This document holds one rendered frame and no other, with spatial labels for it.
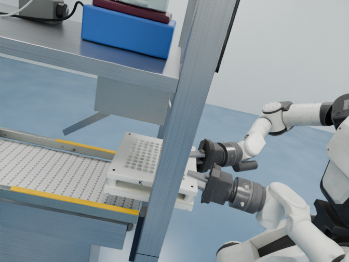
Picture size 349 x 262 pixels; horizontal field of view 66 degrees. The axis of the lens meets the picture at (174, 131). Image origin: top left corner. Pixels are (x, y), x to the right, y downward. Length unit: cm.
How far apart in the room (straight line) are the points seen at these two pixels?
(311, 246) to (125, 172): 47
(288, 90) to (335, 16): 120
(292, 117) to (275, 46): 339
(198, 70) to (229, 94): 403
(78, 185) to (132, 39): 48
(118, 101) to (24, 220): 42
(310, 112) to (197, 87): 70
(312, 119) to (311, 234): 53
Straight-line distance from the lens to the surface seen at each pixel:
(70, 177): 92
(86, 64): 52
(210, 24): 49
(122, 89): 81
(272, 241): 114
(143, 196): 74
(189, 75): 50
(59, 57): 54
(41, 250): 103
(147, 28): 62
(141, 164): 77
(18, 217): 88
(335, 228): 100
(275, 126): 119
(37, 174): 93
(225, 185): 76
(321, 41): 476
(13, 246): 106
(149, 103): 81
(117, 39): 64
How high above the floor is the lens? 140
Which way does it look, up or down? 26 degrees down
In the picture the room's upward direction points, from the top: 15 degrees clockwise
